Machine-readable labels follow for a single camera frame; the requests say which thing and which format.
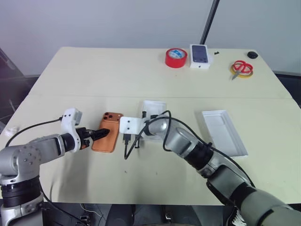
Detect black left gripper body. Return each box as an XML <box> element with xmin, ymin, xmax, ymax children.
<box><xmin>75</xmin><ymin>127</ymin><xmax>94</xmax><ymax>151</ymax></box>

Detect white phone box base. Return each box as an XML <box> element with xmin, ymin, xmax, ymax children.
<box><xmin>140</xmin><ymin>100</ymin><xmax>167</xmax><ymax>143</ymax></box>

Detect orange smartphone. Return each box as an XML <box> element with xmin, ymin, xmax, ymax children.
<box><xmin>91</xmin><ymin>112</ymin><xmax>124</xmax><ymax>154</ymax></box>

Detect white phone box lid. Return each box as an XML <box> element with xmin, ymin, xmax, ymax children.
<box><xmin>201</xmin><ymin>109</ymin><xmax>249</xmax><ymax>158</ymax></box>

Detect white box with phone print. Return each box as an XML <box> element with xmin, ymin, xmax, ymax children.
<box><xmin>189</xmin><ymin>43</ymin><xmax>214</xmax><ymax>71</ymax></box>

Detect red tape roll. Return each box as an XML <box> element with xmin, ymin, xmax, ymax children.
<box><xmin>165</xmin><ymin>48</ymin><xmax>188</xmax><ymax>69</ymax></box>

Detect crumpled clear plastic wrap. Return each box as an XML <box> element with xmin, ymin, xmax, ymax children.
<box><xmin>3</xmin><ymin>127</ymin><xmax>21</xmax><ymax>137</ymax></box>

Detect yellow tape roll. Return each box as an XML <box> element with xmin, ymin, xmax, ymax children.
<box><xmin>230</xmin><ymin>63</ymin><xmax>254</xmax><ymax>80</ymax></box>

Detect black metal pole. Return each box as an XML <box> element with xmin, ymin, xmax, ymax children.
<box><xmin>199</xmin><ymin>0</ymin><xmax>221</xmax><ymax>46</ymax></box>

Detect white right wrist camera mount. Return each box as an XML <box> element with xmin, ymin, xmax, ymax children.
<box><xmin>119</xmin><ymin>116</ymin><xmax>145</xmax><ymax>136</ymax></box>

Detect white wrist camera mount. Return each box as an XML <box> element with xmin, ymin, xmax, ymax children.
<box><xmin>119</xmin><ymin>116</ymin><xmax>145</xmax><ymax>136</ymax></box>
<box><xmin>60</xmin><ymin>107</ymin><xmax>84</xmax><ymax>154</ymax></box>

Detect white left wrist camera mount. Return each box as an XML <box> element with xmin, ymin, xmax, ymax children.
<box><xmin>60</xmin><ymin>107</ymin><xmax>84</xmax><ymax>154</ymax></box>

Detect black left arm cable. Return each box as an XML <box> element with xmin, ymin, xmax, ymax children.
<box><xmin>5</xmin><ymin>117</ymin><xmax>63</xmax><ymax>148</ymax></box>

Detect black cable under table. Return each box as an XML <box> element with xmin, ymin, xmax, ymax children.
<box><xmin>39</xmin><ymin>182</ymin><xmax>89</xmax><ymax>226</ymax></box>

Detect red-handled scissors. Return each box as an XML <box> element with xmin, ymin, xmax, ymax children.
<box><xmin>231</xmin><ymin>60</ymin><xmax>254</xmax><ymax>81</ymax></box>

